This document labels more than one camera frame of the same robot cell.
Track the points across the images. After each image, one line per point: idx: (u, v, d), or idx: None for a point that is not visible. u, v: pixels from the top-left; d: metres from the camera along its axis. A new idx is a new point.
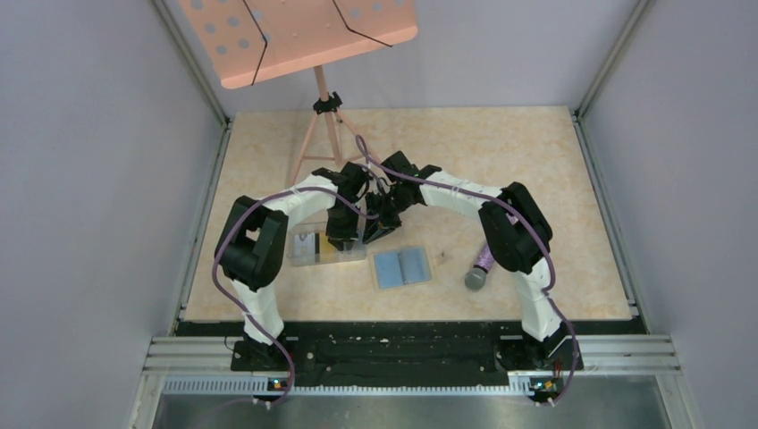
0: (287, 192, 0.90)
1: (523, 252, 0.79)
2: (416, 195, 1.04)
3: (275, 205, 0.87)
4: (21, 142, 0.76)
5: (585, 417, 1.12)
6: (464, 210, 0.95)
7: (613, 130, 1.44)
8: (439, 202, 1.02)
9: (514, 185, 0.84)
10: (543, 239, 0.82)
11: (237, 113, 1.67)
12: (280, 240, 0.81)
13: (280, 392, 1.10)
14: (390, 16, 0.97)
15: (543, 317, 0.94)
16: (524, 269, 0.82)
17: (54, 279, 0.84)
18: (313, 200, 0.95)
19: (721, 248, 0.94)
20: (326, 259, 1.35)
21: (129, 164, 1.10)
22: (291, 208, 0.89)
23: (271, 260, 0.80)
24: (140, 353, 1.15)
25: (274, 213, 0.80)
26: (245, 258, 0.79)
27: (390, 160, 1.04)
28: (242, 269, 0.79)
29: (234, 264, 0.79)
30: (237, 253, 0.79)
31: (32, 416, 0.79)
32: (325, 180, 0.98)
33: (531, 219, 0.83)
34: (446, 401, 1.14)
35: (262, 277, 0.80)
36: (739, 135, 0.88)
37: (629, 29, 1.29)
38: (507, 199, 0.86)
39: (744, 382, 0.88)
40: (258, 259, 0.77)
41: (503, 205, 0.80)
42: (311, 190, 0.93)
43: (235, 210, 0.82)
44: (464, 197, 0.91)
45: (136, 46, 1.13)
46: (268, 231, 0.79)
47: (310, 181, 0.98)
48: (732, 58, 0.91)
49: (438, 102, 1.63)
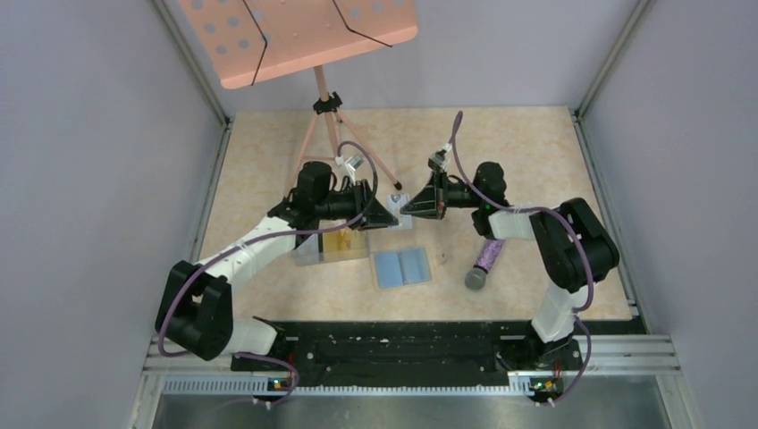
0: (231, 249, 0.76)
1: (576, 265, 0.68)
2: (487, 231, 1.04)
3: (218, 267, 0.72)
4: (22, 142, 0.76)
5: (586, 418, 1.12)
6: (524, 231, 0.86)
7: (612, 130, 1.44)
8: (508, 233, 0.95)
9: (575, 199, 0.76)
10: (603, 265, 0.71)
11: (237, 113, 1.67)
12: (224, 311, 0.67)
13: (281, 392, 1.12)
14: (390, 16, 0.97)
15: (560, 326, 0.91)
16: (574, 287, 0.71)
17: (54, 278, 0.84)
18: (266, 250, 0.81)
19: (722, 248, 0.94)
20: (330, 258, 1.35)
21: (129, 164, 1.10)
22: (239, 267, 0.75)
23: (217, 329, 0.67)
24: (140, 354, 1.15)
25: (216, 281, 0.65)
26: (189, 328, 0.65)
27: (488, 185, 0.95)
28: (188, 340, 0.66)
29: (177, 336, 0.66)
30: (180, 323, 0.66)
31: (33, 416, 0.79)
32: (282, 221, 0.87)
33: (590, 233, 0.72)
34: (447, 402, 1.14)
35: (210, 347, 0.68)
36: (740, 137, 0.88)
37: (629, 30, 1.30)
38: (566, 214, 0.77)
39: (744, 382, 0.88)
40: (203, 332, 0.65)
41: (557, 216, 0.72)
42: (262, 241, 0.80)
43: (172, 280, 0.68)
44: (523, 215, 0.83)
45: (136, 46, 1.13)
46: (206, 305, 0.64)
47: (264, 226, 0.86)
48: (732, 59, 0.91)
49: (438, 102, 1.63)
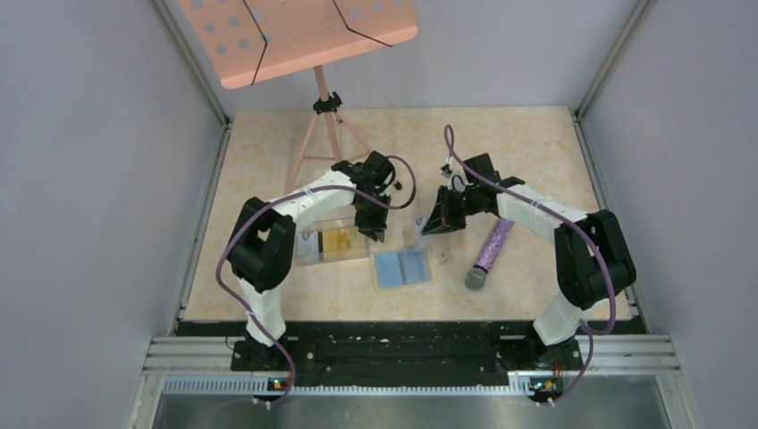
0: (298, 194, 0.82)
1: (595, 290, 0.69)
2: (492, 204, 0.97)
3: (286, 207, 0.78)
4: (21, 143, 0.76)
5: (585, 418, 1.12)
6: (536, 229, 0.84)
7: (612, 130, 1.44)
8: (514, 216, 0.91)
9: (602, 212, 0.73)
10: (621, 285, 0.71)
11: (237, 113, 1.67)
12: (289, 247, 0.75)
13: (280, 392, 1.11)
14: (390, 16, 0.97)
15: (565, 332, 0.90)
16: (587, 307, 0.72)
17: (53, 281, 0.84)
18: (326, 200, 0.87)
19: (722, 249, 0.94)
20: (330, 258, 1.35)
21: (128, 164, 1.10)
22: (302, 211, 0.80)
23: (277, 264, 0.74)
24: (140, 353, 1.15)
25: (284, 219, 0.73)
26: (253, 258, 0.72)
27: (472, 160, 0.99)
28: (249, 270, 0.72)
29: (241, 264, 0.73)
30: (246, 253, 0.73)
31: (32, 418, 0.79)
32: (344, 177, 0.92)
33: (613, 256, 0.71)
34: (447, 402, 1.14)
35: (268, 280, 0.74)
36: (742, 137, 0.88)
37: (629, 30, 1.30)
38: (591, 227, 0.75)
39: (744, 382, 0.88)
40: (266, 262, 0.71)
41: (584, 235, 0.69)
42: (324, 191, 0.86)
43: (246, 212, 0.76)
44: (542, 213, 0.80)
45: (136, 47, 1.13)
46: (274, 238, 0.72)
47: (328, 178, 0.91)
48: (732, 60, 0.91)
49: (437, 102, 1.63)
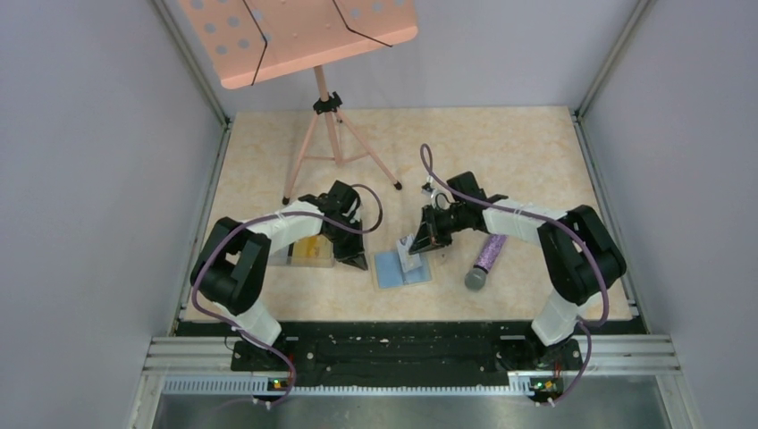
0: (271, 215, 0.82)
1: (588, 284, 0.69)
2: (479, 222, 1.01)
3: (258, 227, 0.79)
4: (21, 141, 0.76)
5: (586, 418, 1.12)
6: (524, 234, 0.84)
7: (612, 130, 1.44)
8: (502, 230, 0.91)
9: (582, 207, 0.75)
10: (613, 275, 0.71)
11: (237, 113, 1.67)
12: (261, 264, 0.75)
13: (280, 392, 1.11)
14: (390, 16, 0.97)
15: (560, 331, 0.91)
16: (583, 301, 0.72)
17: (54, 279, 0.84)
18: (298, 223, 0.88)
19: (722, 248, 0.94)
20: (297, 262, 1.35)
21: (128, 164, 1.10)
22: (275, 231, 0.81)
23: (249, 284, 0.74)
24: (140, 354, 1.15)
25: (257, 236, 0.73)
26: (223, 282, 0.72)
27: (458, 180, 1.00)
28: (220, 294, 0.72)
29: (211, 290, 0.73)
30: (214, 276, 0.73)
31: (32, 417, 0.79)
32: (312, 206, 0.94)
33: (600, 248, 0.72)
34: (447, 402, 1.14)
35: (241, 301, 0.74)
36: (742, 136, 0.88)
37: (629, 29, 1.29)
38: (573, 223, 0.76)
39: (744, 382, 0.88)
40: (236, 285, 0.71)
41: (567, 230, 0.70)
42: (296, 215, 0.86)
43: (216, 231, 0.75)
44: (526, 219, 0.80)
45: (137, 46, 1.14)
46: (248, 256, 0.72)
47: (296, 206, 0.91)
48: (732, 59, 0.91)
49: (437, 102, 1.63)
